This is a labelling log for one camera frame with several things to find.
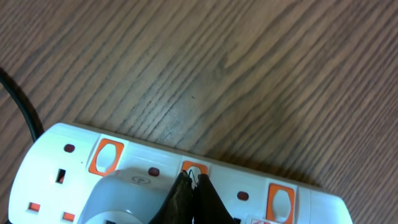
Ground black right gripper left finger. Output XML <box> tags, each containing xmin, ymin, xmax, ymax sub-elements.
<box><xmin>149</xmin><ymin>171</ymin><xmax>193</xmax><ymax>224</ymax></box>

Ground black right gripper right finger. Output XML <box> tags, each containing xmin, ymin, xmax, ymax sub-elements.
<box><xmin>193</xmin><ymin>174</ymin><xmax>236</xmax><ymax>224</ymax></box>

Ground white power strip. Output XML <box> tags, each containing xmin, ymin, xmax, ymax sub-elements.
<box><xmin>8</xmin><ymin>123</ymin><xmax>352</xmax><ymax>223</ymax></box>

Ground black charger cable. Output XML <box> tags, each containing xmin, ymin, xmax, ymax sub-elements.
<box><xmin>0</xmin><ymin>67</ymin><xmax>44</xmax><ymax>142</ymax></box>

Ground white charger plug adapter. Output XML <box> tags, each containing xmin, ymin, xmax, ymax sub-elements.
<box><xmin>78</xmin><ymin>169</ymin><xmax>172</xmax><ymax>224</ymax></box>

